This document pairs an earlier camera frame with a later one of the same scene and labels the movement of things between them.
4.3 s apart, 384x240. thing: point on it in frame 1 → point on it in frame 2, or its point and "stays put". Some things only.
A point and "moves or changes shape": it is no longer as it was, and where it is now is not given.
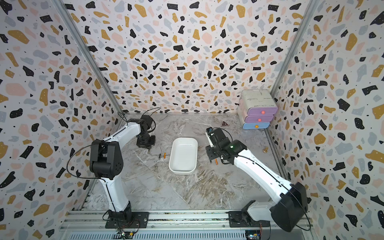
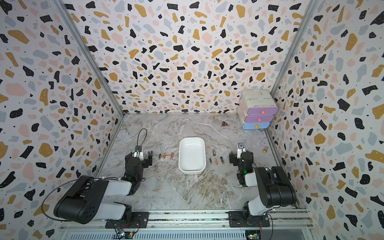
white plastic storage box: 183,155 moves or changes shape
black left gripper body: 145,140 → 144,164
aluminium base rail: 90,225 stays put
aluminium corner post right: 314,5 stays put
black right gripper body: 212,153 → 236,162
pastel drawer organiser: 256,108 stays put
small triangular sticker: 224,123 stays put
